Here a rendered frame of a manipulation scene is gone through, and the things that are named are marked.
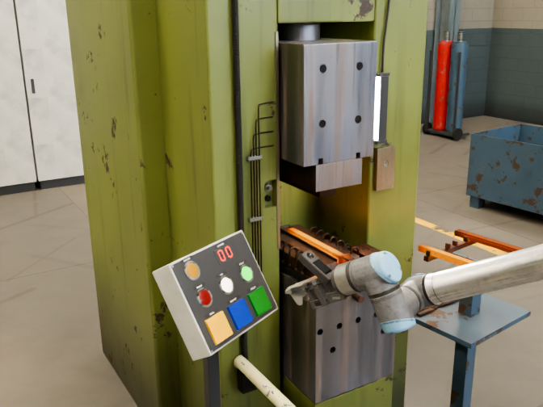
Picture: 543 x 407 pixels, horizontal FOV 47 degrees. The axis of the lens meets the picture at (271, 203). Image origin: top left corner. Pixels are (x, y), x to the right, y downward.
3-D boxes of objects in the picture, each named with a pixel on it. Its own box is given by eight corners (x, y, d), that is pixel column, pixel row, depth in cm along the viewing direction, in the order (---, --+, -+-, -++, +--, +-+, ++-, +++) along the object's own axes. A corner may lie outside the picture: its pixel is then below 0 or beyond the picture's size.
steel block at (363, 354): (393, 374, 249) (398, 271, 236) (315, 404, 231) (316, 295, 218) (314, 317, 295) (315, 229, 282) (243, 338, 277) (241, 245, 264)
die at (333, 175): (361, 183, 223) (362, 157, 220) (315, 192, 213) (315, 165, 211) (297, 161, 258) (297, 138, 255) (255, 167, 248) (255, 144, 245)
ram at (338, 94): (392, 153, 227) (397, 39, 215) (303, 167, 208) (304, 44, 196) (325, 134, 261) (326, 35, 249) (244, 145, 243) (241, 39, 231)
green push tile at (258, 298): (272, 306, 196) (262, 285, 196) (259, 316, 189) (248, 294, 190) (268, 308, 197) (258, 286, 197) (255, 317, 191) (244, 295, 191)
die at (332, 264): (359, 274, 234) (359, 253, 231) (314, 287, 224) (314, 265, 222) (297, 241, 268) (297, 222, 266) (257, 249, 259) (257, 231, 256)
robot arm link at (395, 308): (427, 318, 170) (409, 276, 170) (408, 335, 161) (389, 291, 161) (398, 324, 176) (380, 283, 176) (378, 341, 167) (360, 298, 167)
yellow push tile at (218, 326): (233, 333, 180) (223, 310, 180) (217, 344, 174) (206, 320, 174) (229, 335, 181) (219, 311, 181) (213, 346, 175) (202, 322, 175)
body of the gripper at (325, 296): (310, 310, 180) (343, 301, 172) (298, 283, 180) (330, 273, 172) (323, 300, 186) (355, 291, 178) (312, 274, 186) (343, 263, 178)
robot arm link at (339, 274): (341, 266, 169) (357, 255, 176) (327, 270, 172) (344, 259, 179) (354, 296, 169) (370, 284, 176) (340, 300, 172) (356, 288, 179)
